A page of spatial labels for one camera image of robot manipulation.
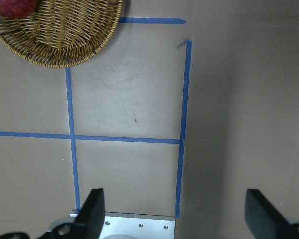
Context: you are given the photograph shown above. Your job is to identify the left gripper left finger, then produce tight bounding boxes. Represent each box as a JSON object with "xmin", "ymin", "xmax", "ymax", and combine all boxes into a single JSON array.
[{"xmin": 0, "ymin": 188, "xmax": 106, "ymax": 239}]

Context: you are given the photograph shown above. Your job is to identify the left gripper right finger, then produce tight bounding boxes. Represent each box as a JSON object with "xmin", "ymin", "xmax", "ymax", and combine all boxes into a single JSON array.
[{"xmin": 245, "ymin": 189, "xmax": 299, "ymax": 239}]

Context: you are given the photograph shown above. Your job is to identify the woven wicker basket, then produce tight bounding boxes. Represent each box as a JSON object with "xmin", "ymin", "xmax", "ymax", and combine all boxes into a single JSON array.
[{"xmin": 0, "ymin": 0, "xmax": 124, "ymax": 68}]

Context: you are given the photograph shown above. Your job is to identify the red apple in basket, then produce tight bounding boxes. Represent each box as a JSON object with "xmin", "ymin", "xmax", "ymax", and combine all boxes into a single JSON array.
[{"xmin": 0, "ymin": 0, "xmax": 38, "ymax": 19}]

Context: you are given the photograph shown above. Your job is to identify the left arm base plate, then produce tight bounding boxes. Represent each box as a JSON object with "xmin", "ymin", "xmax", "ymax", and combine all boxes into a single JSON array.
[{"xmin": 86, "ymin": 212, "xmax": 175, "ymax": 239}]

